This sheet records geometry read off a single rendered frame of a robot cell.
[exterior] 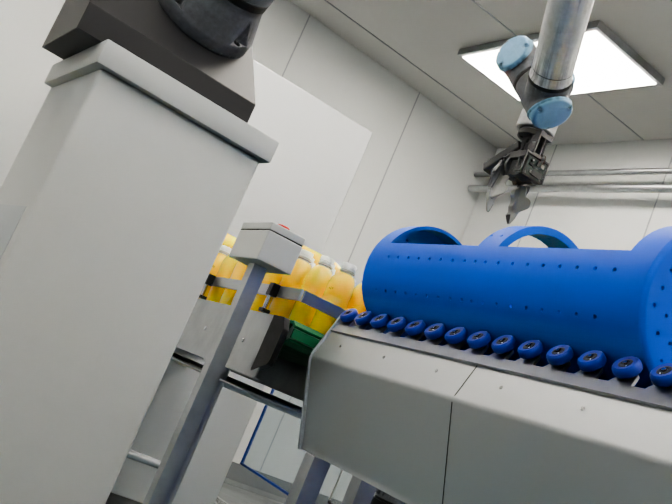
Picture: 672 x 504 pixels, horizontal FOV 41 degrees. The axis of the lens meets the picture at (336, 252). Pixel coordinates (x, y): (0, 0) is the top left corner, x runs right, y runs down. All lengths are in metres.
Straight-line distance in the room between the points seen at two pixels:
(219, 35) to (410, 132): 5.81
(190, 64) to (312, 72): 5.38
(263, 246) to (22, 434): 0.95
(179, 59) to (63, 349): 0.48
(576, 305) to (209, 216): 0.61
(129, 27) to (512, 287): 0.79
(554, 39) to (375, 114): 5.32
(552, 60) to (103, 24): 0.90
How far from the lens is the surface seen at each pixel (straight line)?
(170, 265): 1.41
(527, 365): 1.57
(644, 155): 6.71
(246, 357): 2.25
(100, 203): 1.37
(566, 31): 1.82
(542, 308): 1.57
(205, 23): 1.52
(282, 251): 2.18
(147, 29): 1.46
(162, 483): 2.24
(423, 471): 1.72
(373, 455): 1.87
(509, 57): 2.02
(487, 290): 1.69
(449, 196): 7.53
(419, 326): 1.87
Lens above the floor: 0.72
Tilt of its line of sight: 10 degrees up
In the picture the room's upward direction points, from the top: 23 degrees clockwise
